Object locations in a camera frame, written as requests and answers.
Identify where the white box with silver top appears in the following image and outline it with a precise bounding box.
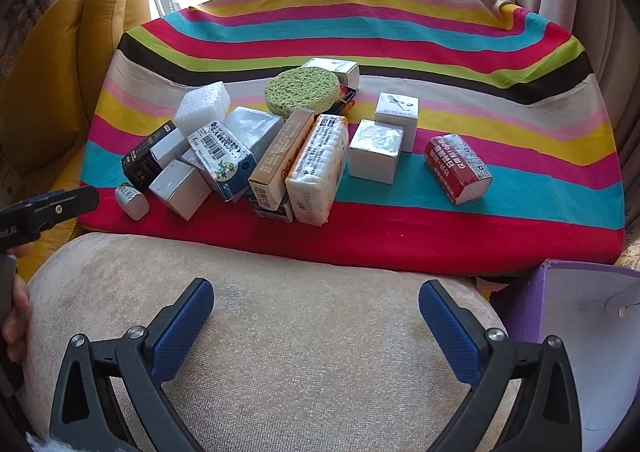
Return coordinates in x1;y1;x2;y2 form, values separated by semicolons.
347;119;405;182

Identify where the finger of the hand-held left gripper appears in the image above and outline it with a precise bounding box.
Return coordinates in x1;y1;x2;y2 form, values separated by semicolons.
0;186;100;250

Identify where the black box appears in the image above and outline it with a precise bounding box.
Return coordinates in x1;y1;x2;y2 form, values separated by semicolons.
121;119;178;192

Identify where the beige brown curtain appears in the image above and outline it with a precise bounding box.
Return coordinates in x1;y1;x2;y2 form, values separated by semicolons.
510;0;640;263

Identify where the orange and tan box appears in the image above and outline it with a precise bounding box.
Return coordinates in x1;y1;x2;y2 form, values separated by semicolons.
248;107;316;208

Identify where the green round sponge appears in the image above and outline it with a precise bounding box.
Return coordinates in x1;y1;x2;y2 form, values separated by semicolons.
264;63;342;119

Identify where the white box with grey print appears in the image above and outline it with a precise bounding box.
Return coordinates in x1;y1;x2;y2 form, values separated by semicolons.
301;57;360;89

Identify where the teal green box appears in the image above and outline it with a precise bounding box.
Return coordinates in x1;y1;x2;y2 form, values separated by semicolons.
250;194;295;224

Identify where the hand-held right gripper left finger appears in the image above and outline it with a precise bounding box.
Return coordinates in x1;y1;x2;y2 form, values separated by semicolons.
50;277;216;452

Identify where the small white bottle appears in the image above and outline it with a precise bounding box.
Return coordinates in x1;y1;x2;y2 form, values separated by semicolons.
115;182;151;220

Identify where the silver foil box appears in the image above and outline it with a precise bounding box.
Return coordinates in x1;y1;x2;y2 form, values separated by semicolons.
222;106;286;168

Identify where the white box with dark logo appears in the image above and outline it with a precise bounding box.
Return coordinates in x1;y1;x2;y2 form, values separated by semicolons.
374;92;420;154

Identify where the yellow cushion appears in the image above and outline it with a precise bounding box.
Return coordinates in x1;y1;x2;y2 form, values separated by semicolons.
0;0;153;278

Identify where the beige velvet cushion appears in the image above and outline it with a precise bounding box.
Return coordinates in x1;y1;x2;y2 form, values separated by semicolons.
25;231;521;452

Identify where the white frayed strap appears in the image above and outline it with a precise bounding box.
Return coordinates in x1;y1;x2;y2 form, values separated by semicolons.
25;432;76;452

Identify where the person's left hand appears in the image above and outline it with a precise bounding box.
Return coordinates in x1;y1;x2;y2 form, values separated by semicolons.
0;243;33;358

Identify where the white and orange tissue packet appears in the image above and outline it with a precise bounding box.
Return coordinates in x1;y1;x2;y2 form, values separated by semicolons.
285;113;349;225

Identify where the striped multicolour cloth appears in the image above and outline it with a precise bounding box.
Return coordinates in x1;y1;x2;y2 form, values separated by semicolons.
80;0;628;278

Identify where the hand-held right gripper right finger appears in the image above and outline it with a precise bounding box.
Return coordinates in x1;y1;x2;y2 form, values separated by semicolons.
419;280;583;452

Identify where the white blue box with barcode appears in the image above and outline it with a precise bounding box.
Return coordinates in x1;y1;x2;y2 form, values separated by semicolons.
186;119;257;203

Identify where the purple cardboard box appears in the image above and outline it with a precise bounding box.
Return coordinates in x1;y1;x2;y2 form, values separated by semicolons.
492;259;640;452

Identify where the white foam block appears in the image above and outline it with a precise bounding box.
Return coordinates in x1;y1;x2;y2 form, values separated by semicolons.
174;77;232;138

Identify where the red tissue packet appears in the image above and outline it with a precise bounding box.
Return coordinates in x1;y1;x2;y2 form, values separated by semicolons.
424;133;493;206

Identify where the white box with pink stain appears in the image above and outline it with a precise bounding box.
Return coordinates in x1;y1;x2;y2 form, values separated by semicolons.
149;158;212;222

